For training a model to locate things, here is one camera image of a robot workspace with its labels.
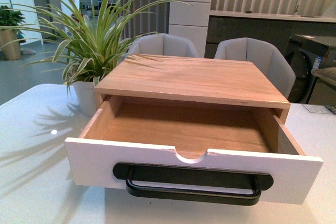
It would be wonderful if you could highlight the wooden drawer cabinet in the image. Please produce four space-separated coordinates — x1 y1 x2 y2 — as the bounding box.
94 55 290 122

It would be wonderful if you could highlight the white pillar cabinet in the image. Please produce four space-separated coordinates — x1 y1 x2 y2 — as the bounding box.
169 0 211 58

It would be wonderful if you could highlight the white plant pot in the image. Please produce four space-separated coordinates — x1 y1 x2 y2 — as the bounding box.
73 81 96 117

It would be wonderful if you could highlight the grey chair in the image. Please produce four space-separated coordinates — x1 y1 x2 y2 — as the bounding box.
128 33 199 58
214 37 296 98

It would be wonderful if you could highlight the background potted plant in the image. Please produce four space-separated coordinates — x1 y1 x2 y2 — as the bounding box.
1 5 25 30

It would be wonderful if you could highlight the dark card on table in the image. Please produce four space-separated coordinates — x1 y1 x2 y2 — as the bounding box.
303 104 335 114

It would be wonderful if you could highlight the gold background planter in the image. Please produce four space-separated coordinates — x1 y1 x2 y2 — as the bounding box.
1 29 22 60

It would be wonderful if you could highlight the white top drawer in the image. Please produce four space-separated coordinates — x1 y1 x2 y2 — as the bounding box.
65 95 323 204

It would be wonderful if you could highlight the left grey chair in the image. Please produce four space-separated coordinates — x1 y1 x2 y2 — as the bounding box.
128 33 199 58

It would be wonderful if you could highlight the green spider plant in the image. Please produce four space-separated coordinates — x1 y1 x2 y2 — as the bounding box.
0 0 194 96

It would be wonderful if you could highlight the right grey chair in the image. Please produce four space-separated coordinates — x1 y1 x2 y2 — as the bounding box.
214 37 296 98

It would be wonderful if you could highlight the black washing machine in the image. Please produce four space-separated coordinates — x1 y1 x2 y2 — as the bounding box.
285 35 335 103

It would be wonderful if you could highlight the beige cushion at right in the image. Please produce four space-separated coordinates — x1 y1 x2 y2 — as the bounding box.
311 67 336 87

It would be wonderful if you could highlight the grey kitchen counter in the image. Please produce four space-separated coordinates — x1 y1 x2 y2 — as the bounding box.
205 10 335 58

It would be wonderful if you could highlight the black drawer handle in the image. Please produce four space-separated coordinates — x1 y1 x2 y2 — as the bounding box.
112 162 274 206

